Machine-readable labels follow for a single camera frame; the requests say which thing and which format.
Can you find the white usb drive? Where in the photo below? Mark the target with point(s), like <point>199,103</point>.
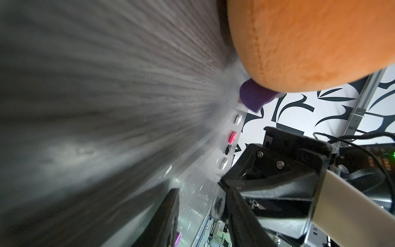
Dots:
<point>238,119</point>

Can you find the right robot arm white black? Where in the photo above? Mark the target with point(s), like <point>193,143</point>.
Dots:
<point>369,168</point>

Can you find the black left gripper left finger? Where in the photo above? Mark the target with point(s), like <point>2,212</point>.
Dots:
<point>162,229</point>

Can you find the purple usb drive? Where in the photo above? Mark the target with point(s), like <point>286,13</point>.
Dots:
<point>177,240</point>

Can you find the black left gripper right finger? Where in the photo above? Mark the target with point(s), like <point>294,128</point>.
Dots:
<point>242,224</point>

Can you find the orange plush fish toy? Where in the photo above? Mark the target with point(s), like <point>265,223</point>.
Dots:
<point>300,46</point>

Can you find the pink usb drive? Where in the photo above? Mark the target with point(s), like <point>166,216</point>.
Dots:
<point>232,137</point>

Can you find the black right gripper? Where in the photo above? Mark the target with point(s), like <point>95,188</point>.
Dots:
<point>289,166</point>

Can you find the black usb drive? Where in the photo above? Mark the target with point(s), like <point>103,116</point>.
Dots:
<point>227,150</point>

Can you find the white paper tag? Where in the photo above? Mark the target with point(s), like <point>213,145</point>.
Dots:
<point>223,163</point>

